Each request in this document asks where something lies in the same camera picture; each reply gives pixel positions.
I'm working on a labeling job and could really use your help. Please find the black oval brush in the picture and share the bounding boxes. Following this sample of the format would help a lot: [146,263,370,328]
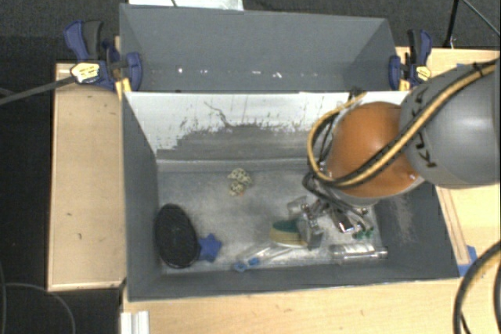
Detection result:
[153,203,201,270]

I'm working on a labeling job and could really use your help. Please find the silver metal cylinder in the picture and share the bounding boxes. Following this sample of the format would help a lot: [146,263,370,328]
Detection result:
[327,243,389,261]

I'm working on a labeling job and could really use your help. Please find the blue star-shaped toy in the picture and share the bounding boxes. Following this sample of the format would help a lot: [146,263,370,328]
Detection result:
[197,233,223,263]

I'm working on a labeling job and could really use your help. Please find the grey metal bin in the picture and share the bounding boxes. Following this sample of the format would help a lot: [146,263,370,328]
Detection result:
[118,2,461,302]

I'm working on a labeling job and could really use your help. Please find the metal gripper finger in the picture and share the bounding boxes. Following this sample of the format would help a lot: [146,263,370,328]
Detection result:
[296,214,326,250]
[287,197,315,218]

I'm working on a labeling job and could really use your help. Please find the pale spotted crumpled thing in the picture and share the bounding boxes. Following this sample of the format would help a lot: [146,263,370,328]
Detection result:
[227,167,253,198]

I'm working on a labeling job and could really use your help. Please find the green and yellow sponge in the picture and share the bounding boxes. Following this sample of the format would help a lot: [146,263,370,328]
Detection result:
[269,219,310,249]

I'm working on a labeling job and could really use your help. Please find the clear tube with blue cap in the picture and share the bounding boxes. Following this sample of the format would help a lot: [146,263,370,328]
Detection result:
[232,242,301,273]

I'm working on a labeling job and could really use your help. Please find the pale wood flat board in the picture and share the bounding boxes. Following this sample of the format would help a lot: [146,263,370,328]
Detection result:
[46,62,128,293]

